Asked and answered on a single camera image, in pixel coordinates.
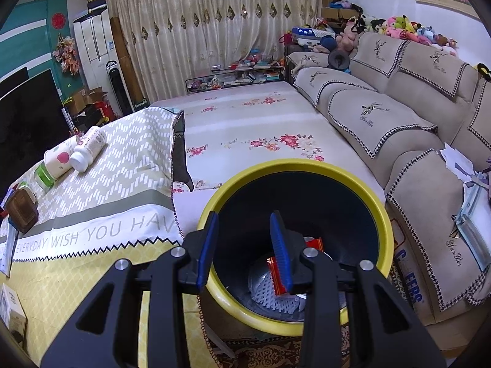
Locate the yellow and black plush toy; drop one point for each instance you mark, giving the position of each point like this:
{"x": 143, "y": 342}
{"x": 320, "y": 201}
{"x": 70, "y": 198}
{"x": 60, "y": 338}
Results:
{"x": 484, "y": 72}

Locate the patterned rug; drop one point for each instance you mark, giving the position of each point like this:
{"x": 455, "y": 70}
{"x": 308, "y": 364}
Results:
{"x": 261, "y": 352}

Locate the pile of plush toys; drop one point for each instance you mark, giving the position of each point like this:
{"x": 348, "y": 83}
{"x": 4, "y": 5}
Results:
{"x": 399, "y": 27}

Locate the yellow rimmed dark bin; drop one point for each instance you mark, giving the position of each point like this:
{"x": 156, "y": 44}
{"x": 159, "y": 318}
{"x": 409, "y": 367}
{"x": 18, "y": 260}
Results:
{"x": 326, "y": 207}

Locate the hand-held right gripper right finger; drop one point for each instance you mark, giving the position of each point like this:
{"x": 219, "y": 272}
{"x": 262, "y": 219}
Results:
{"x": 280, "y": 253}

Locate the white foam fruit net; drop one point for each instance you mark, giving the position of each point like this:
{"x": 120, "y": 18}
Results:
{"x": 268, "y": 295}

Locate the black and white tower fan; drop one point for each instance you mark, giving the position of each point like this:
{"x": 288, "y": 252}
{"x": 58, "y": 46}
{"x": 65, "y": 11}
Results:
{"x": 117, "y": 88}

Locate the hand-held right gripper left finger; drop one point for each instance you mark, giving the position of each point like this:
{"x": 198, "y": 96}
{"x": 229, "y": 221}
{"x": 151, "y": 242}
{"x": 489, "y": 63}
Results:
{"x": 205, "y": 253}

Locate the cream embroidered curtain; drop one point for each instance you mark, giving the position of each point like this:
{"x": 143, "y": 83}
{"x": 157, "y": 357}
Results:
{"x": 214, "y": 19}

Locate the large curved black television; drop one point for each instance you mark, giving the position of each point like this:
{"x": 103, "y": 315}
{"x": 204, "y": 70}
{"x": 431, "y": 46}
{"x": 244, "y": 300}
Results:
{"x": 30, "y": 122}

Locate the floral bed sheet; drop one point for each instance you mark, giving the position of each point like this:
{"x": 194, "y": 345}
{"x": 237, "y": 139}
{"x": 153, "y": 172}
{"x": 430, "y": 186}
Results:
{"x": 249, "y": 122}

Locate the dark flat boxes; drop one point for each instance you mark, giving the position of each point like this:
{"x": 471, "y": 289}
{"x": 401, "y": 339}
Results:
{"x": 98, "y": 3}

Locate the red foil wrapper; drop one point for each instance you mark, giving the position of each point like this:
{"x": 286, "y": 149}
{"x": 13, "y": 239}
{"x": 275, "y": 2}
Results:
{"x": 315, "y": 244}

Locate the red container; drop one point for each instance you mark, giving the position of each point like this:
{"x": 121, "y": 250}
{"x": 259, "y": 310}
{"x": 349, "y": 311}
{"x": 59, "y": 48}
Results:
{"x": 105, "y": 111}

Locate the blue box with star print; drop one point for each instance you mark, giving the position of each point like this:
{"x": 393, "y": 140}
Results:
{"x": 4, "y": 199}

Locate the beige sofa with checkered covers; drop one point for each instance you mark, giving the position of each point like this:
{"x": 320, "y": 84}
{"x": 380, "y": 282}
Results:
{"x": 414, "y": 153}

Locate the hanging flower decoration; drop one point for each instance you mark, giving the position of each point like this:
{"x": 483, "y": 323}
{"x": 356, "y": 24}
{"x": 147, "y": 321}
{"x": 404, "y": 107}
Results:
{"x": 68, "y": 55}

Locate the green printed box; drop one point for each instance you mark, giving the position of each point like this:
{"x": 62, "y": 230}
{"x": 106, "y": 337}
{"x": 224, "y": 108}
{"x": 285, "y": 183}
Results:
{"x": 142, "y": 104}

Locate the black bag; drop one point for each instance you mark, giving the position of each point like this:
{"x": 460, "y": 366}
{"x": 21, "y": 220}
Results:
{"x": 88, "y": 117}

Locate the white pill bottle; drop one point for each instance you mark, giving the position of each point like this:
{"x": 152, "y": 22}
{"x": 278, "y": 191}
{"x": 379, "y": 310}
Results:
{"x": 88, "y": 145}

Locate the brown box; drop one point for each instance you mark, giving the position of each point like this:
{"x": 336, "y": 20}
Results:
{"x": 21, "y": 211}

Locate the stack of papers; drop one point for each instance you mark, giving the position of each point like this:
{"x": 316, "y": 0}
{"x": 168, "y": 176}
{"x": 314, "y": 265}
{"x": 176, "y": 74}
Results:
{"x": 472, "y": 207}

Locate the blue and white star bag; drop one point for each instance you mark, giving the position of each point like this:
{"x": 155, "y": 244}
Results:
{"x": 307, "y": 38}

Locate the tall brown board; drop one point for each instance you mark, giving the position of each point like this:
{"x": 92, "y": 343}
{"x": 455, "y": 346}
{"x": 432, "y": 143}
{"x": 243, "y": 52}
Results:
{"x": 124, "y": 57}

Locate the cluttered glass coffee table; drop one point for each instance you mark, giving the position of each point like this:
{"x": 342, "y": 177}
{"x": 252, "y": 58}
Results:
{"x": 230, "y": 80}

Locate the white cup with apple print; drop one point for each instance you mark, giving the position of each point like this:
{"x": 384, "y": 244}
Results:
{"x": 57, "y": 159}

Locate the cardboard box with blue letters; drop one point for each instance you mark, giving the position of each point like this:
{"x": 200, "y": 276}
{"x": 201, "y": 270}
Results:
{"x": 406, "y": 268}

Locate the round red wall decoration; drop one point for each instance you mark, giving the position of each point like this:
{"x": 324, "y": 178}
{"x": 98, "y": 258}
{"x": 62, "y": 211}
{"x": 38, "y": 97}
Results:
{"x": 58, "y": 20}

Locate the open cardboard boxes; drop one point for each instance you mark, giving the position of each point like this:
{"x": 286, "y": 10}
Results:
{"x": 88, "y": 97}

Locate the black monitor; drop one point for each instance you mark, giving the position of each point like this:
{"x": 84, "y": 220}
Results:
{"x": 13, "y": 76}

